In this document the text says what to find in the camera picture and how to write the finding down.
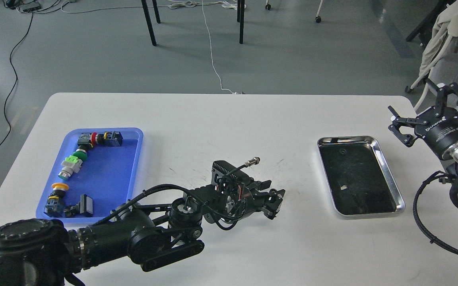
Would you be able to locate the green push button switch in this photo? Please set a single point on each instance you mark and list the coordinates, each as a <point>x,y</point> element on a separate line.
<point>72,164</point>

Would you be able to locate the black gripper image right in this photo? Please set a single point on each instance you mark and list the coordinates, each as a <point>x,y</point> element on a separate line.
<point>447,131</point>

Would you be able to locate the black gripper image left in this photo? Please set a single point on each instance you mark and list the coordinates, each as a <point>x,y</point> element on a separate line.
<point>244,195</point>

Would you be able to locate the black table leg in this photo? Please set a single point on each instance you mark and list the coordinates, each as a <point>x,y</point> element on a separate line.
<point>148,19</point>
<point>240,19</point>

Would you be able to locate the beige cloth on chair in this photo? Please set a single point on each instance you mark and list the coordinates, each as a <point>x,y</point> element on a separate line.
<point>441,35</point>

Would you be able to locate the yellow push button switch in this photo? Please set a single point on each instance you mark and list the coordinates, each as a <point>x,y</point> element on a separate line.
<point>55,204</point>

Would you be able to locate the black table leg left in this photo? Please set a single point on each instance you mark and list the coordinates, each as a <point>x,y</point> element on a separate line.
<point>148,19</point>

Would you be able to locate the blue plastic tray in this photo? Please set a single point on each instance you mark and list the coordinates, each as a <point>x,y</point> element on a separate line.
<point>107,177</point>

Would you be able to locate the red push button switch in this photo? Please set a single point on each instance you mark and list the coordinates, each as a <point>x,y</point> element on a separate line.
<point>90,140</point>

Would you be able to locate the black robot arm image left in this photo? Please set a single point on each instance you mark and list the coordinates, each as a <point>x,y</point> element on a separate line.
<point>160,226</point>

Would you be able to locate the silver metal tray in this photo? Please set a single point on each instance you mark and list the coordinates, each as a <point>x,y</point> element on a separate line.
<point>361,183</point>

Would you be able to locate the black table leg right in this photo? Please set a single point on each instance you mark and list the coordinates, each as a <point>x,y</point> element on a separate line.
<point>240,19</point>

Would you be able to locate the black switch block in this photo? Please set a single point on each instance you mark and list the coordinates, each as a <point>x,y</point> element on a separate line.
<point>84,207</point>

